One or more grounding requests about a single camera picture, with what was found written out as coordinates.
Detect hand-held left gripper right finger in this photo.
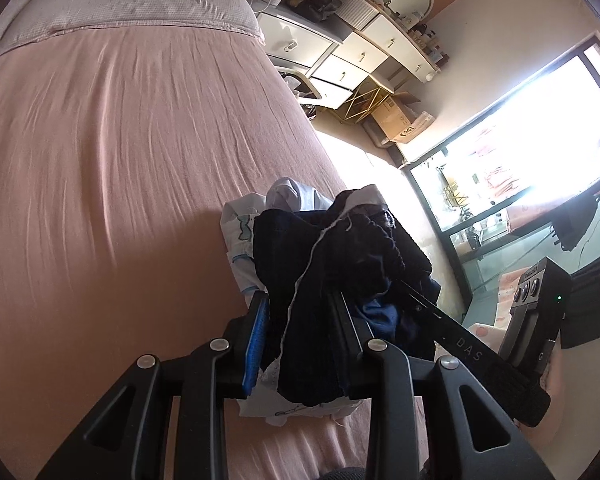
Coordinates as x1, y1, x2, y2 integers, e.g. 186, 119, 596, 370
327, 287, 556, 480

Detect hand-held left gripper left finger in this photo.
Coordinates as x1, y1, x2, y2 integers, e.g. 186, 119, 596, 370
32, 292, 272, 480

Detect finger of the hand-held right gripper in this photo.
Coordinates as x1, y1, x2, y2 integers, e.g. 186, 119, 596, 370
397, 280, 453, 343

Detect navy striped shorts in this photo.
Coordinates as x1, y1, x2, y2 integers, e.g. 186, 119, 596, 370
252, 185, 443, 408

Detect white printed garment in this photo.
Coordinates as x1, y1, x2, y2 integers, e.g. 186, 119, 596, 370
221, 176, 361, 428

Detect dark hanging cloth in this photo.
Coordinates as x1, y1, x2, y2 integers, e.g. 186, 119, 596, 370
550, 192, 600, 252

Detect large glass window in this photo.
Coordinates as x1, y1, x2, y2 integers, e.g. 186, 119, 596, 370
402, 35, 600, 311

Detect cardboard box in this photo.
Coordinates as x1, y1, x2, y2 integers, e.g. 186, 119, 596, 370
369, 91, 437, 145

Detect bed with pink sheet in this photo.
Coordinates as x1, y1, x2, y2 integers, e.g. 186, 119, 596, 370
0, 25, 431, 480

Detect white vanity dresser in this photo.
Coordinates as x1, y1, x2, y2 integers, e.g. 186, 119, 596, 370
310, 0, 443, 108

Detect row of cosmetic bottles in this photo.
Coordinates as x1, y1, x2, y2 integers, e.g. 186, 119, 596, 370
402, 12, 453, 67

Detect white nightstand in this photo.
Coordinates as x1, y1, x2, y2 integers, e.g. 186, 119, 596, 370
257, 7, 341, 68

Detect pink waffle pillow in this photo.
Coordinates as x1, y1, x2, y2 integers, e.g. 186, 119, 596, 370
0, 0, 266, 63

